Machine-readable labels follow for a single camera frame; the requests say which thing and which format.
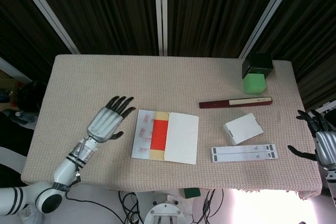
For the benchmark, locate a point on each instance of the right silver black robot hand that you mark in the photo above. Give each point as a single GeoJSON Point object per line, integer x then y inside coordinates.
{"type": "Point", "coordinates": [326, 142]}

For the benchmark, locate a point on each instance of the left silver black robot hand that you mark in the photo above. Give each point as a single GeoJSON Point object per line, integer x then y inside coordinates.
{"type": "Point", "coordinates": [105, 124]}

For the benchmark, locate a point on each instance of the red and gold bookmark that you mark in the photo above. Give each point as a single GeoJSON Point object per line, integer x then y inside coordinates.
{"type": "Point", "coordinates": [158, 134]}

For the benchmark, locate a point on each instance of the white notebook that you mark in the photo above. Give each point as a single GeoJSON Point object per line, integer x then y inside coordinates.
{"type": "Point", "coordinates": [182, 137]}

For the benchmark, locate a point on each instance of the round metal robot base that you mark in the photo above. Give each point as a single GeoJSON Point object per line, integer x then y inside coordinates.
{"type": "Point", "coordinates": [165, 211]}

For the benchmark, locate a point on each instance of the dark green box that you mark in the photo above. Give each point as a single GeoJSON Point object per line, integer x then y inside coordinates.
{"type": "Point", "coordinates": [258, 62]}

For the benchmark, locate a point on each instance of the beige woven tablecloth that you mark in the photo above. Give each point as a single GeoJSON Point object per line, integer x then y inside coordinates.
{"type": "Point", "coordinates": [162, 85]}

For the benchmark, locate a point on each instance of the black rounded object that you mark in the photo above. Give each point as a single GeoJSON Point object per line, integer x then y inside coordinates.
{"type": "Point", "coordinates": [30, 96]}

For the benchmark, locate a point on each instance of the small white cardboard box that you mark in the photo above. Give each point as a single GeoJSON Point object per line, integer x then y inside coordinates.
{"type": "Point", "coordinates": [244, 129]}

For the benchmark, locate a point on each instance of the flat white bar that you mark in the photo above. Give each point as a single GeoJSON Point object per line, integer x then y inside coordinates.
{"type": "Point", "coordinates": [236, 149]}
{"type": "Point", "coordinates": [236, 158]}

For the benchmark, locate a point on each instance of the green foam cube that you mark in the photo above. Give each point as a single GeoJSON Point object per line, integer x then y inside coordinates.
{"type": "Point", "coordinates": [254, 85]}

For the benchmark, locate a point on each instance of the dark red long box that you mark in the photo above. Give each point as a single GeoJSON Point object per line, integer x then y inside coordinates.
{"type": "Point", "coordinates": [210, 104]}

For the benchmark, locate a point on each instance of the small green black block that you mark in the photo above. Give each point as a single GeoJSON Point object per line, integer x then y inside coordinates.
{"type": "Point", "coordinates": [192, 193]}

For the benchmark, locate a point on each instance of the dark pleated curtain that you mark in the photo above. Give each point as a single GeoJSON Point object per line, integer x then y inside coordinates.
{"type": "Point", "coordinates": [105, 11]}
{"type": "Point", "coordinates": [312, 24]}
{"type": "Point", "coordinates": [21, 30]}
{"type": "Point", "coordinates": [215, 11]}

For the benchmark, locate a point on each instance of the white frame post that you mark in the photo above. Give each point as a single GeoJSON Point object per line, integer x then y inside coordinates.
{"type": "Point", "coordinates": [161, 11]}
{"type": "Point", "coordinates": [270, 14]}
{"type": "Point", "coordinates": [47, 11]}

